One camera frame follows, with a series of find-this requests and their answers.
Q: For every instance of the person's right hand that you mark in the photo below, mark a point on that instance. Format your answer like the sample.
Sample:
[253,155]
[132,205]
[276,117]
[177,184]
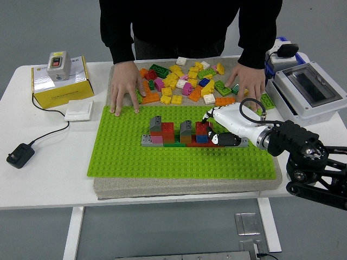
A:
[124,78]

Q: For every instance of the person's left hand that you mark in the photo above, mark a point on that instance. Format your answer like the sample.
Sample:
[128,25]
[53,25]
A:
[249,81]

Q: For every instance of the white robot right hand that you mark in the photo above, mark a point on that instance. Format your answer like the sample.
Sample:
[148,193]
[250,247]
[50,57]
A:
[236,120]

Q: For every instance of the red toy brick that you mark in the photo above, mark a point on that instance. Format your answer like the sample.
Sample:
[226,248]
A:
[151,75]
[201,129]
[168,127]

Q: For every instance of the green studded baseplate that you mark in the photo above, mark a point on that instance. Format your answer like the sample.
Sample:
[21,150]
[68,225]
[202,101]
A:
[176,162]

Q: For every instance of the person's left forearm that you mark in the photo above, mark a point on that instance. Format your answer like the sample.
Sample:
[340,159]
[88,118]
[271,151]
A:
[254,54]

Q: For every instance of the person's right forearm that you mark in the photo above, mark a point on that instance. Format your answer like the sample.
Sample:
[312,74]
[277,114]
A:
[122,51]

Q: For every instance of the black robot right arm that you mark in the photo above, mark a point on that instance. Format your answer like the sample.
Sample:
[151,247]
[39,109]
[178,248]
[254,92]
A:
[292,135]

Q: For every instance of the yellow toy brick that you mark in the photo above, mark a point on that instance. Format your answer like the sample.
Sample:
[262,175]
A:
[168,80]
[165,99]
[220,68]
[167,91]
[192,82]
[198,66]
[173,85]
[192,72]
[179,74]
[175,68]
[177,100]
[247,92]

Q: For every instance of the small dark green brick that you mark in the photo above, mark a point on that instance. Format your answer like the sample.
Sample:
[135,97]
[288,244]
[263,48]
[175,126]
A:
[235,89]

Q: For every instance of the orange toy brick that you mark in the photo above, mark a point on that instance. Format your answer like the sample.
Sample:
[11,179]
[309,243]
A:
[143,73]
[168,140]
[186,139]
[195,93]

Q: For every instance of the long orange brick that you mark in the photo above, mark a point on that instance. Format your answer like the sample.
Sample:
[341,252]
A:
[225,101]
[151,98]
[146,86]

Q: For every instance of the grey rectangular brick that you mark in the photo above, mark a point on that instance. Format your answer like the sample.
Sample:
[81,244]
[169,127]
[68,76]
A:
[146,139]
[245,143]

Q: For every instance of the long lime green brick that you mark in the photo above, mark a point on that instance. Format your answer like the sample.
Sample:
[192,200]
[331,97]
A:
[139,98]

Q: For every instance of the narrow dark green brick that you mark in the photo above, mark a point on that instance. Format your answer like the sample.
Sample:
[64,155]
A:
[151,84]
[177,138]

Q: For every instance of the white toy brick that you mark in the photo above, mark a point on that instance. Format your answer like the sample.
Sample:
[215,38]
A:
[181,84]
[209,99]
[181,61]
[205,64]

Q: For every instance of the pink toy brick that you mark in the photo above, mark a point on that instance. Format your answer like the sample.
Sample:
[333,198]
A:
[159,84]
[157,139]
[187,89]

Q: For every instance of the large dark green brick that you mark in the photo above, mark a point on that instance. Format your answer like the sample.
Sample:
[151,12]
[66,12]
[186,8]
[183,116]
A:
[159,71]

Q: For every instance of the small pink brick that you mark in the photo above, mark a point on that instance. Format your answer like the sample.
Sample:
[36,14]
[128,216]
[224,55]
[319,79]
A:
[183,77]
[214,67]

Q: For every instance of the blue toy brick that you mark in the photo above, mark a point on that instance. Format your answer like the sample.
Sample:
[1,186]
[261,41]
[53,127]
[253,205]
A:
[204,82]
[202,139]

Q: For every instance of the yellow sloped brick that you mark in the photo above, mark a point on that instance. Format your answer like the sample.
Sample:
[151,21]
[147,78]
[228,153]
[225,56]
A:
[208,88]

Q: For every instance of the long red brick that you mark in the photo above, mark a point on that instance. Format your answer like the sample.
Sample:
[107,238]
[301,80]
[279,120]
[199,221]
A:
[193,140]

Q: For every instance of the grey sloped brick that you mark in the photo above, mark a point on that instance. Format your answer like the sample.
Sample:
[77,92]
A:
[186,129]
[155,125]

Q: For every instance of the thin orange brick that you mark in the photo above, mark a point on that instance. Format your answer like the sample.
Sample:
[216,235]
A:
[155,133]

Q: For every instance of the flat green brick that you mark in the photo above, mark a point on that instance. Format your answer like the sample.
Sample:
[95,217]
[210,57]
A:
[174,145]

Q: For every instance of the white flat block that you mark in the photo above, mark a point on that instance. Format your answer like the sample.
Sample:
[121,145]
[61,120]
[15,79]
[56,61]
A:
[284,61]

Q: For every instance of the white power socket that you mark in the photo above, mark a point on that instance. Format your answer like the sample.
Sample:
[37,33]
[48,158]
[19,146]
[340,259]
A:
[282,43]

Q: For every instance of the black plug charger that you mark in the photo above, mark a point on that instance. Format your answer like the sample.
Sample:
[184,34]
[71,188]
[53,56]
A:
[288,50]

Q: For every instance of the blue plastic bin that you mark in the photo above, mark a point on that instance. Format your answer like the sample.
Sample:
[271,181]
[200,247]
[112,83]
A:
[282,40]

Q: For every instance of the yellow cardboard box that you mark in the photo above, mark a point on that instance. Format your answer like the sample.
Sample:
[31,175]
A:
[65,94]

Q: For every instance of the person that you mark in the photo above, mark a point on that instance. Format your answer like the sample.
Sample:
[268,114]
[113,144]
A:
[176,21]

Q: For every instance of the grey-brown mat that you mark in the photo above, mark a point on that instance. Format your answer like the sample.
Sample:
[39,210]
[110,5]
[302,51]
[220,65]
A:
[176,187]

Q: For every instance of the silver floor plate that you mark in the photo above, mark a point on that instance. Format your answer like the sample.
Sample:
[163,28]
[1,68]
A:
[246,223]
[246,245]

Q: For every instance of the white table leg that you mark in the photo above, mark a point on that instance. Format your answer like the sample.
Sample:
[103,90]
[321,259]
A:
[74,233]
[269,224]

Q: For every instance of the black power adapter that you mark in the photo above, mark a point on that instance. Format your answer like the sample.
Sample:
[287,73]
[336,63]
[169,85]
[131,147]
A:
[20,156]

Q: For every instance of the white wall switch panel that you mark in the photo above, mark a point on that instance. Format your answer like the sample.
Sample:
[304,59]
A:
[78,110]

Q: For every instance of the grey push-button switch box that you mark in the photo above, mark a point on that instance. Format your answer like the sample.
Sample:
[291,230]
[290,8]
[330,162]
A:
[61,71]

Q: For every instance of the white enclosure with clear lid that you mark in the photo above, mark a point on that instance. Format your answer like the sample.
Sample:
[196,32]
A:
[311,115]

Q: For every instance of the grey metal base plate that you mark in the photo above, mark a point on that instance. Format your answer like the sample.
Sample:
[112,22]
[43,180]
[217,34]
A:
[176,256]

